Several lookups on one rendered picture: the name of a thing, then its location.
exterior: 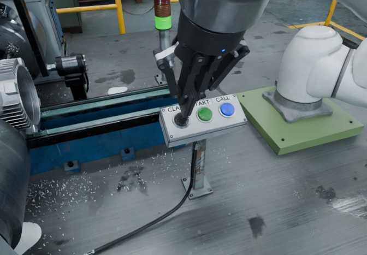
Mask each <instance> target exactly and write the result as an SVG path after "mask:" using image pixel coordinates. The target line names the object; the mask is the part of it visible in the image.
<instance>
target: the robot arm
mask: <svg viewBox="0 0 367 255"><path fill-rule="evenodd" d="M337 1H338V2H340V3H342V4H343V5H344V6H346V7H347V8H348V9H349V10H351V11H352V12H353V13H354V14H355V15H357V16H358V17H359V18H360V19H361V20H363V21H365V22H366V23H367V0H337ZM268 2H269V0H179V3H180V5H181V9H180V16H179V21H178V27H177V35H176V37H175V38H174V39H173V41H172V43H171V45H172V46H171V47H169V48H168V49H166V50H164V51H163V50H162V49H161V48H156V49H154V51H153V55H154V57H155V60H156V64H157V67H158V69H159V70H160V71H162V72H163V73H164V75H165V79H166V82H167V85H168V88H169V92H170V95H171V97H172V98H176V99H177V102H178V104H179V107H180V110H181V113H182V117H186V116H191V113H192V111H193V108H194V106H195V103H196V102H198V101H199V100H200V99H204V98H205V97H206V95H205V90H208V89H209V91H213V90H215V89H216V88H217V86H218V85H219V84H220V83H221V82H222V80H223V79H224V78H225V77H226V76H227V75H228V73H229V72H230V71H231V70H232V69H233V67H234V66H235V65H236V64H237V63H238V62H239V61H240V60H241V59H242V58H244V57H245V56H246V55H247V54H249V53H250V49H249V48H248V46H247V44H246V42H245V40H244V37H243V36H244V34H245V32H246V30H247V29H249V28H250V27H252V26H253V25H254V24H255V23H256V22H257V21H258V20H259V19H260V17H261V15H262V13H263V11H264V9H265V7H266V6H267V4H268ZM176 56H177V57H178V58H179V59H180V60H181V61H183V64H182V68H181V73H180V77H179V80H178V81H176V80H175V75H174V71H173V67H174V65H173V63H174V62H175V60H174V58H175V57H176ZM212 77H213V78H214V80H213V78H212ZM176 82H177V84H176ZM275 86H276V90H274V91H265V92H263V94H262V97H263V98H264V99H266V100H267V101H268V102H269V103H270V104H271V105H272V106H273V107H274V108H275V109H276V110H277V111H278V112H279V113H280V114H281V116H282V117H283V119H284V121H285V122H287V123H293V122H295V121H297V120H302V119H306V118H311V117H316V116H321V115H331V114H332V113H333V111H334V109H333V108H332V107H330V106H328V105H326V104H325V103H324V102H323V101H322V98H329V97H332V98H335V99H338V100H341V101H343V102H346V103H349V104H353V105H356V106H361V107H364V108H367V38H365V39H364V40H363V41H362V43H361V44H360V46H359V47H358V48H357V49H350V48H348V47H346V46H344V45H343V44H342V37H341V36H340V35H339V34H338V32H336V31H335V30H333V29H332V28H330V27H327V26H318V25H316V26H307V27H304V28H302V29H301V30H300V31H299V32H298V33H297V34H296V35H295V36H294V38H293V39H292V40H291V42H290V43H289V44H288V46H287V48H286V50H285V52H284V54H283V57H282V61H281V64H280V69H279V74H278V78H277V79H276V80H275Z"/></svg>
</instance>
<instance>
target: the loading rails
mask: <svg viewBox="0 0 367 255"><path fill-rule="evenodd" d="M176 105H178V102H177V99H176V98H172V97H171V95H170V92H169V88H168V85H167V84H165V85H159V86H153V87H147V88H141V89H137V90H131V91H126V92H120V93H114V94H108V95H104V96H99V97H93V98H87V99H81V100H75V101H71V102H65V103H59V104H54V105H48V106H42V107H40V112H41V126H40V129H39V130H38V133H36V134H31V135H27V139H26V141H27V143H28V145H29V147H30V150H31V156H32V159H31V168H30V173H29V175H30V176H31V175H35V174H40V173H44V172H47V171H52V170H56V169H61V168H64V173H65V175H70V174H75V173H79V172H80V164H81V163H86V162H90V161H95V160H98V159H102V158H107V157H111V156H115V155H120V154H121V158H122V161H123V162H124V161H128V160H131V159H135V153H134V151H136V150H140V149H145V148H148V147H152V146H157V145H161V144H165V139H164V135H163V132H162V128H161V125H160V122H159V111H160V109H162V108H167V107H170V106H176ZM50 111H51V112H50ZM44 112H45V113H44ZM43 114H45V115H43ZM45 129H46V130H45ZM47 130H48V132H49V134H48V133H47ZM41 132H42V133H43V134H41ZM30 136H31V137H32V138H31V137H30Z"/></svg>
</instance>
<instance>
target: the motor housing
mask: <svg viewBox="0 0 367 255"><path fill-rule="evenodd" d="M6 82H15V83H17V87H18V90H19V94H14V95H10V96H9V95H7V94H5V91H4V86H3V83H6ZM0 92H1V95H2V99H3V105H2V107H3V113H2V114H0V118H1V119H3V120H4V121H6V122H7V123H9V124H10V125H12V126H13V127H14V128H16V129H17V130H18V131H19V130H22V129H24V130H25V129H27V128H30V127H31V126H32V125H36V126H37V129H38V130H39V129H40V126H41V112H40V106H39V100H38V95H37V90H36V89H35V86H34V83H33V80H32V77H31V75H30V74H29V72H28V69H27V67H24V66H23V65H21V64H19V62H18V60H17V58H12V59H8V60H0Z"/></svg>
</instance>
